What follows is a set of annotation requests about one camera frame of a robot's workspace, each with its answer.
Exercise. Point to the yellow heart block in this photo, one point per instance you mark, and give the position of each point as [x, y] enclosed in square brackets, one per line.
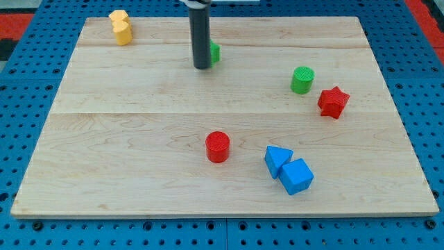
[122, 32]

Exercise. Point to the blue triangle block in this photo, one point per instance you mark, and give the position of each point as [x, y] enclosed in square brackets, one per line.
[275, 158]

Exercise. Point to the green star block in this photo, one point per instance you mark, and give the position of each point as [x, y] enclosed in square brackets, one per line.
[215, 50]

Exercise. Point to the red star block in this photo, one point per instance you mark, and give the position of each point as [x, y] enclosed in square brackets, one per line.
[332, 102]

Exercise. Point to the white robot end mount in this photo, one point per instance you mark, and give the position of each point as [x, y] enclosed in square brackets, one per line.
[196, 1]

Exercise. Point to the green cylinder block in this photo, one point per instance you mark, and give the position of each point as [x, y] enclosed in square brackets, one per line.
[302, 79]

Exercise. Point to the yellow hexagon block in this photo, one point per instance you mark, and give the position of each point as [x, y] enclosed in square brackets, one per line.
[119, 16]

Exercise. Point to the blue cube block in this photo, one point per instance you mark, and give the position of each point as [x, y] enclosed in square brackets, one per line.
[296, 176]

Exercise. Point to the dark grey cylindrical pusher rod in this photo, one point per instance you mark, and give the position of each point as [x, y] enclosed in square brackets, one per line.
[199, 21]

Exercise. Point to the light wooden board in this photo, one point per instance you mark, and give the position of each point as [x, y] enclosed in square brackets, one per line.
[294, 120]

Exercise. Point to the red cylinder block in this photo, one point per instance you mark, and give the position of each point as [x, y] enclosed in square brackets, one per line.
[217, 145]

